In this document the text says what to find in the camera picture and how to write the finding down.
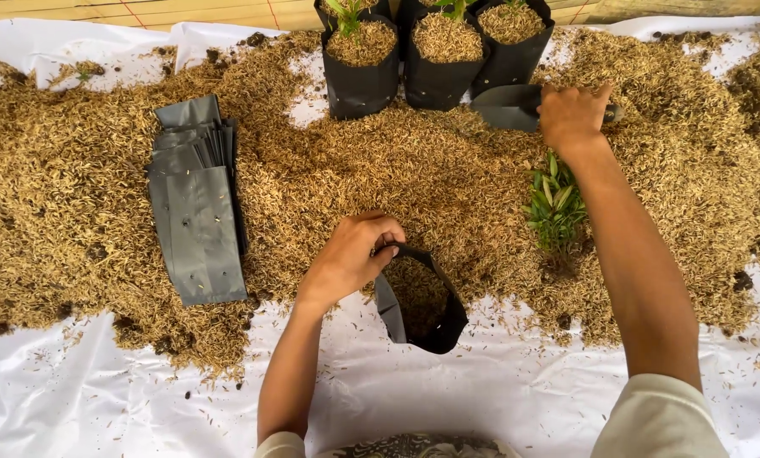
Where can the person's right hand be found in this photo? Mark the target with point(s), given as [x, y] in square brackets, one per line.
[571, 114]

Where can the person's left hand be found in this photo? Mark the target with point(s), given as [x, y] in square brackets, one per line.
[348, 257]

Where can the person's right fingers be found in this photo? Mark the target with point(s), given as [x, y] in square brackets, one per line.
[577, 90]

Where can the grey hand scoop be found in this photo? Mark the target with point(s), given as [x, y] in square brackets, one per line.
[513, 107]

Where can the black nursery bag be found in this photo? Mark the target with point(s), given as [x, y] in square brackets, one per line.
[421, 305]

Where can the filled black bag with seedling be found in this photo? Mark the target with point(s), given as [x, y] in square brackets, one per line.
[512, 44]
[445, 60]
[349, 7]
[360, 70]

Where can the bundle of green seedlings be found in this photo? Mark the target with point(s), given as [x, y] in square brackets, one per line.
[555, 203]

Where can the heap of rice husks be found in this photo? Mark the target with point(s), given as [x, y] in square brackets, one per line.
[380, 191]

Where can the stack of flat black bags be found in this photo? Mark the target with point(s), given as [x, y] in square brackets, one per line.
[195, 203]

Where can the woven bamboo mat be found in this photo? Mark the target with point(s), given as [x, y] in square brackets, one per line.
[163, 13]

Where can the white plastic sheet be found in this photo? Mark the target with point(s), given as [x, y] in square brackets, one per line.
[163, 394]

